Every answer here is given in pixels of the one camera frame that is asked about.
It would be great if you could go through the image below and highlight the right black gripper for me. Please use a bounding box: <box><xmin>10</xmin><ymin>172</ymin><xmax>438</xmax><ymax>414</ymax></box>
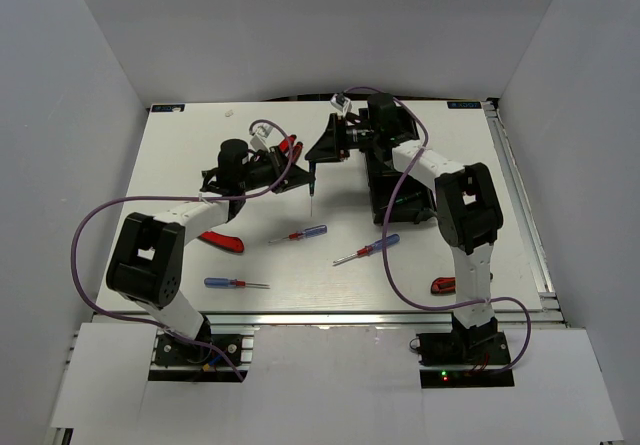
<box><xmin>304</xmin><ymin>114</ymin><xmax>379</xmax><ymax>164</ymax></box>

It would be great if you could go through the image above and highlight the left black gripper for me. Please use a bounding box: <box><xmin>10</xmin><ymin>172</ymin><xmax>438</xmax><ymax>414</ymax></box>
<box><xmin>238</xmin><ymin>146</ymin><xmax>315</xmax><ymax>194</ymax></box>

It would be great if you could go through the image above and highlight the green black precision screwdriver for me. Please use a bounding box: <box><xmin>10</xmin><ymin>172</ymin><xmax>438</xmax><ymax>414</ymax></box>
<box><xmin>394</xmin><ymin>191</ymin><xmax>425</xmax><ymax>207</ymax></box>

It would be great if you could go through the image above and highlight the blue handled screwdriver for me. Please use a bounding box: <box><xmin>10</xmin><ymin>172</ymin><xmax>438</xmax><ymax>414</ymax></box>
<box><xmin>332</xmin><ymin>234</ymin><xmax>400</xmax><ymax>266</ymax></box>
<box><xmin>268</xmin><ymin>225</ymin><xmax>328</xmax><ymax>245</ymax></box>
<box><xmin>203</xmin><ymin>277</ymin><xmax>270</xmax><ymax>289</ymax></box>

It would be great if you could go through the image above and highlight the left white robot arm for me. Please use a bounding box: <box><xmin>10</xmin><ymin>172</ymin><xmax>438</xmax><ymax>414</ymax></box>
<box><xmin>105</xmin><ymin>138</ymin><xmax>313</xmax><ymax>364</ymax></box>

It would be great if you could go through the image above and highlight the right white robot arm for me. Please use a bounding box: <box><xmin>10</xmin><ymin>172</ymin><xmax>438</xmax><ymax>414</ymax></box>
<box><xmin>305</xmin><ymin>88</ymin><xmax>504</xmax><ymax>364</ymax></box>

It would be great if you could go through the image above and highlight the red box cutter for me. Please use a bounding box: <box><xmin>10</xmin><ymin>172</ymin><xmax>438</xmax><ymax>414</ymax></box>
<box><xmin>198</xmin><ymin>231</ymin><xmax>245</xmax><ymax>254</ymax></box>

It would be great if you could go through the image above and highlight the black three-compartment tray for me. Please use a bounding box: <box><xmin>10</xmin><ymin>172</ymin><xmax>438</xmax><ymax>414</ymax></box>
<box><xmin>358</xmin><ymin>106</ymin><xmax>440</xmax><ymax>227</ymax></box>

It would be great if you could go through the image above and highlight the blue label sticker left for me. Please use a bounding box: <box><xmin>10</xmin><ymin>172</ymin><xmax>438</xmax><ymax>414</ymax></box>
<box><xmin>150</xmin><ymin>104</ymin><xmax>185</xmax><ymax>113</ymax></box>

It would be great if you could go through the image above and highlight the blue label sticker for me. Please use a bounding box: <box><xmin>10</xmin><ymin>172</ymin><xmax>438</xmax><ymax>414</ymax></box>
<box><xmin>150</xmin><ymin>104</ymin><xmax>185</xmax><ymax>113</ymax></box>
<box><xmin>446</xmin><ymin>101</ymin><xmax>482</xmax><ymax>110</ymax></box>

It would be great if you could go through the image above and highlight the blue label sticker right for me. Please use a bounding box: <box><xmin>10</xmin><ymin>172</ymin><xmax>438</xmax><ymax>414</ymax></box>
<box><xmin>446</xmin><ymin>101</ymin><xmax>482</xmax><ymax>110</ymax></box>

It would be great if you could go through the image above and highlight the red black cutter right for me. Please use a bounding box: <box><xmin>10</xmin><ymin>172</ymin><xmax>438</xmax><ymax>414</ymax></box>
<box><xmin>430</xmin><ymin>277</ymin><xmax>456</xmax><ymax>296</ymax></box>

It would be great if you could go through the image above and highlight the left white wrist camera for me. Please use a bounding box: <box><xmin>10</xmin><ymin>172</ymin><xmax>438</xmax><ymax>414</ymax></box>
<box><xmin>250</xmin><ymin>123</ymin><xmax>273</xmax><ymax>151</ymax></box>

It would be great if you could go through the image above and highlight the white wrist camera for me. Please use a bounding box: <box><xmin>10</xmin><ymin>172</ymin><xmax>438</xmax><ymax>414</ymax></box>
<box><xmin>330</xmin><ymin>93</ymin><xmax>352</xmax><ymax>116</ymax></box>
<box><xmin>250</xmin><ymin>123</ymin><xmax>273</xmax><ymax>151</ymax></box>

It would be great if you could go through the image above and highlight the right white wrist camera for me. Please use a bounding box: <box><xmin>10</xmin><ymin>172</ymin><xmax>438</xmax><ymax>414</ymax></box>
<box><xmin>330</xmin><ymin>93</ymin><xmax>352</xmax><ymax>116</ymax></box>

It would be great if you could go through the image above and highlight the blue handled screwdriver bottom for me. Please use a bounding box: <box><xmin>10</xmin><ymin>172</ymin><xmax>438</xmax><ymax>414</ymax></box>
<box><xmin>203</xmin><ymin>277</ymin><xmax>270</xmax><ymax>289</ymax></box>

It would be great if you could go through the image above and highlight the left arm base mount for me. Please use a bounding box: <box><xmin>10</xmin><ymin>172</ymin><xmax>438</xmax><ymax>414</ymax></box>
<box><xmin>148</xmin><ymin>329</ymin><xmax>254</xmax><ymax>383</ymax></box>

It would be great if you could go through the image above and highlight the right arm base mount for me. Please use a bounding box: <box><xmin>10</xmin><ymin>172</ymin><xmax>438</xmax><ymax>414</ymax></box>
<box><xmin>409</xmin><ymin>318</ymin><xmax>515</xmax><ymax>390</ymax></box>

